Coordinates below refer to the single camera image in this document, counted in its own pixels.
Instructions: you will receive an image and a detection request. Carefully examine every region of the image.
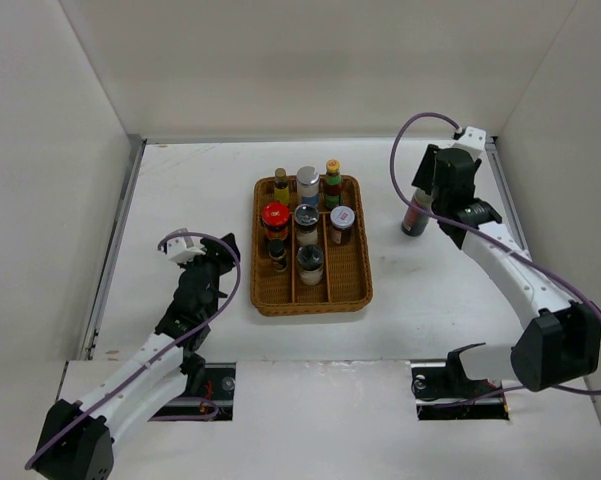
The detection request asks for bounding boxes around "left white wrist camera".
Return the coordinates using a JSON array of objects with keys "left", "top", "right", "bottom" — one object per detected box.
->
[{"left": 158, "top": 228, "right": 205, "bottom": 265}]

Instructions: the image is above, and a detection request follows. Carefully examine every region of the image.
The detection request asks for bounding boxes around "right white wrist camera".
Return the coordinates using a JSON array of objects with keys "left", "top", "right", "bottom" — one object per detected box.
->
[{"left": 451, "top": 126, "right": 487, "bottom": 161}]

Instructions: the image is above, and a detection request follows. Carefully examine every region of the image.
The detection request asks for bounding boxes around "cork top yellow label bottle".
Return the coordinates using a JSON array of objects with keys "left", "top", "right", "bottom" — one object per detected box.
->
[{"left": 274, "top": 168, "right": 290, "bottom": 206}]

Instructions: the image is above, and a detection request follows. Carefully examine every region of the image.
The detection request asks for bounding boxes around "yellow cap green label bottle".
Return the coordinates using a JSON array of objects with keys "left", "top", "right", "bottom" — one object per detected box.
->
[{"left": 324, "top": 159, "right": 342, "bottom": 210}]

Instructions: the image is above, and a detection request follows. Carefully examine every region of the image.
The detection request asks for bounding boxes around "purple cable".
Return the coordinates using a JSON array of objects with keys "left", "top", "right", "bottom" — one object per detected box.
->
[
  {"left": 389, "top": 112, "right": 601, "bottom": 396},
  {"left": 23, "top": 230, "right": 243, "bottom": 471}
]

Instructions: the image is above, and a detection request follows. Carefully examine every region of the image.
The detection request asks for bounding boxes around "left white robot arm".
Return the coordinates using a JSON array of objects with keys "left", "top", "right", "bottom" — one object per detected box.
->
[{"left": 25, "top": 229, "right": 241, "bottom": 479}]

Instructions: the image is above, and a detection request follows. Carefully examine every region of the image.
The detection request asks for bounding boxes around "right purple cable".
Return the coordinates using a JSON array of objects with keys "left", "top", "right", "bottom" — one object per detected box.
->
[{"left": 389, "top": 112, "right": 601, "bottom": 396}]

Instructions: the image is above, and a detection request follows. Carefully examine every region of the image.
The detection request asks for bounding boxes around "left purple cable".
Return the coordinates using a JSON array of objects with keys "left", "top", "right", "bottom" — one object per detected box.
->
[{"left": 23, "top": 230, "right": 243, "bottom": 471}]

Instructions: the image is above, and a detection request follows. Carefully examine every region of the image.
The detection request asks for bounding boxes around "red lid chili sauce jar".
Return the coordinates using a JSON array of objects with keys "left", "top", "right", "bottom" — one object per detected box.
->
[{"left": 261, "top": 202, "right": 291, "bottom": 242}]

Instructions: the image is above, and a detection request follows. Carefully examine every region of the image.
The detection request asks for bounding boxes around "black cap soy sauce bottle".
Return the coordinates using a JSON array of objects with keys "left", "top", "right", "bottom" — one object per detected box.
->
[{"left": 401, "top": 189, "right": 432, "bottom": 237}]

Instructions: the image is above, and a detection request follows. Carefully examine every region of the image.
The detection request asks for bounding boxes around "small white red lid jar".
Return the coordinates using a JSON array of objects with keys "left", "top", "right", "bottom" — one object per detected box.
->
[{"left": 329, "top": 205, "right": 356, "bottom": 245}]

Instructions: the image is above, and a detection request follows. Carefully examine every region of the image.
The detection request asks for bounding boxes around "black cap spice bottle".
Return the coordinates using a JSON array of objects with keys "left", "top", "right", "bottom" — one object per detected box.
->
[{"left": 268, "top": 239, "right": 287, "bottom": 273}]

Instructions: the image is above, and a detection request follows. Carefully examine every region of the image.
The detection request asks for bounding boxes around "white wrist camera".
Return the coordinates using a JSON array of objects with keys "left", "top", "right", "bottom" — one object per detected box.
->
[
  {"left": 158, "top": 228, "right": 205, "bottom": 265},
  {"left": 451, "top": 126, "right": 487, "bottom": 161}
]

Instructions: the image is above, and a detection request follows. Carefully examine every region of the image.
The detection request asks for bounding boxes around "brown wicker divided basket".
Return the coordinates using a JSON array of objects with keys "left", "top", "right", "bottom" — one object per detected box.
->
[{"left": 250, "top": 175, "right": 373, "bottom": 317}]

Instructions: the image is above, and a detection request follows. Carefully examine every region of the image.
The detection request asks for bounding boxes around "black lid shaker jar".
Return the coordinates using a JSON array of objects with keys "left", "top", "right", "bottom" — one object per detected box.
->
[{"left": 296, "top": 244, "right": 325, "bottom": 286}]

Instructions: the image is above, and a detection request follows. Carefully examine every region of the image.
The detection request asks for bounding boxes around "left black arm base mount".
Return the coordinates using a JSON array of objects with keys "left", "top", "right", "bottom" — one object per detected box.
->
[{"left": 151, "top": 354, "right": 237, "bottom": 421}]

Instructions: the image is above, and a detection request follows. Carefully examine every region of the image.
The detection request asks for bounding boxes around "steel top glass grinder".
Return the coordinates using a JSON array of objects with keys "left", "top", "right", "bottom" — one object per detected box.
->
[{"left": 294, "top": 204, "right": 320, "bottom": 247}]

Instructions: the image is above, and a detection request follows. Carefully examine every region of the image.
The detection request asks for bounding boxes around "silver lid blue label jar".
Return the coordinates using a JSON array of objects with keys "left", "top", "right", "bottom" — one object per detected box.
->
[{"left": 296, "top": 166, "right": 320, "bottom": 207}]

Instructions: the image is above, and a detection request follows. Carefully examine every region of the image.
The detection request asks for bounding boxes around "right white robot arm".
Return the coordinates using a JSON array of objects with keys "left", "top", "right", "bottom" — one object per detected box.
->
[{"left": 412, "top": 145, "right": 601, "bottom": 396}]

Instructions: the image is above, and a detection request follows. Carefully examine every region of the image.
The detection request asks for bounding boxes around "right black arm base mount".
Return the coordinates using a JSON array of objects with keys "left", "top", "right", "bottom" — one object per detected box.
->
[{"left": 411, "top": 344, "right": 509, "bottom": 421}]

